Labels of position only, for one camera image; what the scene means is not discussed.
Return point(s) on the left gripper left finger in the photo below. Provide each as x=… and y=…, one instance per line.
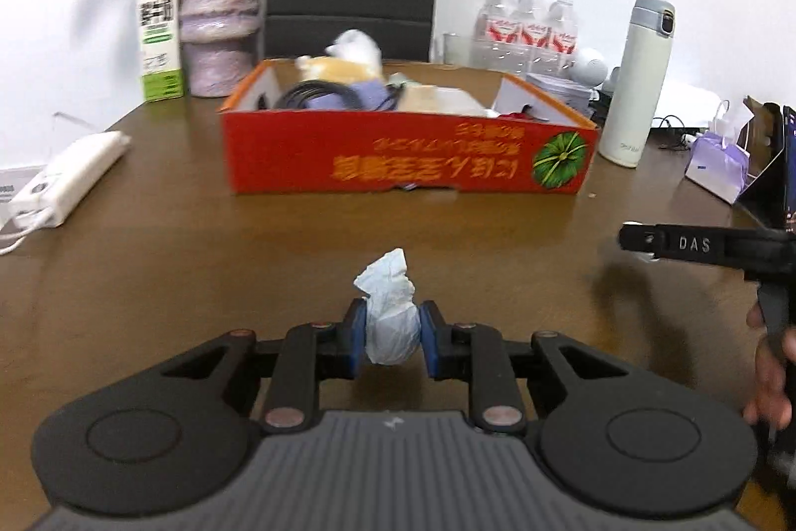
x=299, y=363

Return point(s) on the red orange cardboard box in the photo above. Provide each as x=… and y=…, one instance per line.
x=272, y=150

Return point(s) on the green white milk carton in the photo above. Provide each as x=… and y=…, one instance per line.
x=160, y=50

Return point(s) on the purple knitted pouch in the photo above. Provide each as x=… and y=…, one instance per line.
x=370, y=96

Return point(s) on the person's right hand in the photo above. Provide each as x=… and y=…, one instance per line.
x=769, y=403

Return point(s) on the silver tin box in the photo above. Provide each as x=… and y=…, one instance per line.
x=571, y=93

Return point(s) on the purple tissue pack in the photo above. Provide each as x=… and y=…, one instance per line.
x=718, y=163

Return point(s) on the grey white round gadget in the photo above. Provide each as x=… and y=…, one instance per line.
x=594, y=74

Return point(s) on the cream thermos bottle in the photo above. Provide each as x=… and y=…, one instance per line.
x=641, y=77

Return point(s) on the purple textured vase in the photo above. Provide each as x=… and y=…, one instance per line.
x=218, y=39

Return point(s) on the yellow white plush alpaca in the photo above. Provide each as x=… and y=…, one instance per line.
x=353, y=57

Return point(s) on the white power strip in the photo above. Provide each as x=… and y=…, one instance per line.
x=51, y=196

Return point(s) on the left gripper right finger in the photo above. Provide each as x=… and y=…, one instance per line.
x=475, y=355

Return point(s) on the iridescent wrapper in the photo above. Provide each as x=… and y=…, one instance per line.
x=399, y=80

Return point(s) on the clear glass cup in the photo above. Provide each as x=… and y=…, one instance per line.
x=457, y=49

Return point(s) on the dark picture stand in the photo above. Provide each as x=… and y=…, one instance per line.
x=769, y=194

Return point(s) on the red rose flower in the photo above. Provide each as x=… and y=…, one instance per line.
x=525, y=116

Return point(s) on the white tissue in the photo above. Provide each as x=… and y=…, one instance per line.
x=392, y=321

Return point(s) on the middle water bottle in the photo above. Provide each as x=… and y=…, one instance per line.
x=531, y=29

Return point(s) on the right water bottle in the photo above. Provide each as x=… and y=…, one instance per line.
x=563, y=31

